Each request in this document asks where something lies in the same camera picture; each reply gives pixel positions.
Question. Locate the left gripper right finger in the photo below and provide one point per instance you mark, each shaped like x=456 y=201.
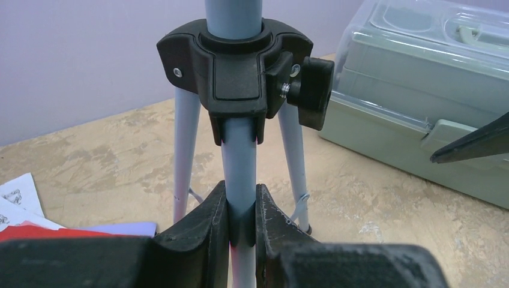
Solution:
x=288 y=257

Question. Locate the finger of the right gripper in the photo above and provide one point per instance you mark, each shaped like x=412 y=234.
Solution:
x=489 y=140

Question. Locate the blue music stand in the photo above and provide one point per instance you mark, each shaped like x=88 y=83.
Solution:
x=243 y=69

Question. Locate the translucent green storage box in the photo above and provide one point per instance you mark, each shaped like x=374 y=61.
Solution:
x=414 y=76

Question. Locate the red paper sheet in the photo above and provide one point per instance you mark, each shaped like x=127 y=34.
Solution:
x=11 y=233

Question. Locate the lavender sheet music page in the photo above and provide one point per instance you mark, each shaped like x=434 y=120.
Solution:
x=144 y=228

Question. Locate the white sheet music page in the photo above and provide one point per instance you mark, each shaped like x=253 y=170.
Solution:
x=22 y=192
x=13 y=215

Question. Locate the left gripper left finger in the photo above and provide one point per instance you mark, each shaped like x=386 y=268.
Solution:
x=192 y=253

